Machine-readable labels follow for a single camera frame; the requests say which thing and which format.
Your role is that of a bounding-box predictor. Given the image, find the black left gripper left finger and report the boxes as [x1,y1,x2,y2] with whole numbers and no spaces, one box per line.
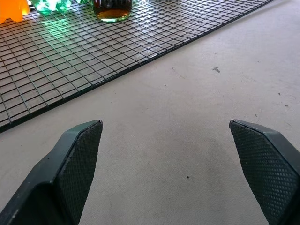
[0,120,104,225]

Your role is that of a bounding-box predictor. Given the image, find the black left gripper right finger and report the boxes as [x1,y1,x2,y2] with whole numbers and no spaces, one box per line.
[229,119,300,225]

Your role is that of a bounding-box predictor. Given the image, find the green glass object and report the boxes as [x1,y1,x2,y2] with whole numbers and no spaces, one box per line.
[31,0,72,16]

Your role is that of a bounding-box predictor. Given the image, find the amber liquid glass jar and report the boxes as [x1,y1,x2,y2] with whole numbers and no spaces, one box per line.
[92,0,133,23]

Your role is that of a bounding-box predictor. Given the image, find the orange translucent plastic object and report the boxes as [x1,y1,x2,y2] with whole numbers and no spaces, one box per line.
[0,0,31,24]

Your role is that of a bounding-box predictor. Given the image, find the black wire grid mat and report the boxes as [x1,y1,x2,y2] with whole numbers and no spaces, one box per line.
[0,0,276,133]

